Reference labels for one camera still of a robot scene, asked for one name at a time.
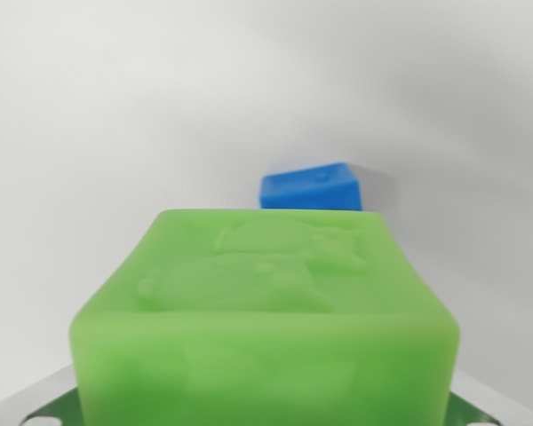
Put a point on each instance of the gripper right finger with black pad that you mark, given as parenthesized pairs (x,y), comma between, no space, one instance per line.
(484,406)

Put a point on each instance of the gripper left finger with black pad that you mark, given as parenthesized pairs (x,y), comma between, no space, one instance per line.
(40,404)

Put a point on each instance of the green embossed cube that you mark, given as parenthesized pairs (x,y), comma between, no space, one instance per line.
(262,337)

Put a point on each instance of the blue embossed cube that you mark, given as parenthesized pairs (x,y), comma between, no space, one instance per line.
(308,191)

